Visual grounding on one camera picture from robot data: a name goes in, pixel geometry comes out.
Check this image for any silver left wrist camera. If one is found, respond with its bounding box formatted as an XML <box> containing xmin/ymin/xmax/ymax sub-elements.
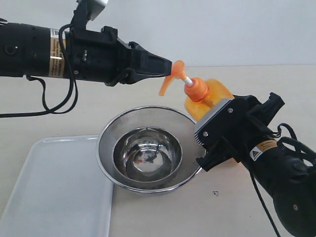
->
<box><xmin>76</xmin><ymin>0</ymin><xmax>108</xmax><ymax>21</ymax></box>

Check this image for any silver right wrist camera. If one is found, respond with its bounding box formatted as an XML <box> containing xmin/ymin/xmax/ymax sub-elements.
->
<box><xmin>194</xmin><ymin>98</ymin><xmax>248</xmax><ymax>147</ymax></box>

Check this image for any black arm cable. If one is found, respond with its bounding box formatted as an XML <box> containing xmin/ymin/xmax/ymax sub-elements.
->
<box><xmin>249</xmin><ymin>123</ymin><xmax>316</xmax><ymax>237</ymax></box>
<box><xmin>0</xmin><ymin>24</ymin><xmax>79</xmax><ymax>118</ymax></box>

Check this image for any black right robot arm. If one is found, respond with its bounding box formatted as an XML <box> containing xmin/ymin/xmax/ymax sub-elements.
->
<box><xmin>194</xmin><ymin>93</ymin><xmax>316</xmax><ymax>237</ymax></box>

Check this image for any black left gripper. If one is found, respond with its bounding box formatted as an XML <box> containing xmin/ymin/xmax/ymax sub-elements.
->
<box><xmin>65</xmin><ymin>4</ymin><xmax>172</xmax><ymax>86</ymax></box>

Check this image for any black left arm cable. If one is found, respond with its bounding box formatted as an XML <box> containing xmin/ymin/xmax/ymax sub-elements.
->
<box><xmin>0</xmin><ymin>24</ymin><xmax>79</xmax><ymax>118</ymax></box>

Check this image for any small stainless steel bowl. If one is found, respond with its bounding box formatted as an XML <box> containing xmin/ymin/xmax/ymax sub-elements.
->
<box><xmin>113</xmin><ymin>126</ymin><xmax>183</xmax><ymax>189</ymax></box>

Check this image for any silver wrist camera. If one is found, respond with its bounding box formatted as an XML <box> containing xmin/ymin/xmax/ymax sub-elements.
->
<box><xmin>76</xmin><ymin>0</ymin><xmax>108</xmax><ymax>21</ymax></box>
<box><xmin>194</xmin><ymin>98</ymin><xmax>248</xmax><ymax>147</ymax></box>

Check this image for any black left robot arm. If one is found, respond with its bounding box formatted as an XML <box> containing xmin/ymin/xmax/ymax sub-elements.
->
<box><xmin>0</xmin><ymin>0</ymin><xmax>172</xmax><ymax>86</ymax></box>

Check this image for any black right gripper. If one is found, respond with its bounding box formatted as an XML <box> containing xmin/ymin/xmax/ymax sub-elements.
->
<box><xmin>196</xmin><ymin>92</ymin><xmax>285</xmax><ymax>172</ymax></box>

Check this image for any orange dish soap pump bottle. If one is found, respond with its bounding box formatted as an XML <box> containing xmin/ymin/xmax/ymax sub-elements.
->
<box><xmin>159</xmin><ymin>60</ymin><xmax>235</xmax><ymax>121</ymax></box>

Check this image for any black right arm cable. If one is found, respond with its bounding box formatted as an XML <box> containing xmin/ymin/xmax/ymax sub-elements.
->
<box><xmin>249</xmin><ymin>123</ymin><xmax>316</xmax><ymax>237</ymax></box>

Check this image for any white plastic tray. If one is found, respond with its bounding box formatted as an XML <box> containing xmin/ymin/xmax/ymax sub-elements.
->
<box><xmin>0</xmin><ymin>135</ymin><xmax>113</xmax><ymax>237</ymax></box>

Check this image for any steel mesh colander bowl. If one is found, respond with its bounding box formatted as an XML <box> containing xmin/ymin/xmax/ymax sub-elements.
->
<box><xmin>96</xmin><ymin>105</ymin><xmax>206</xmax><ymax>196</ymax></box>

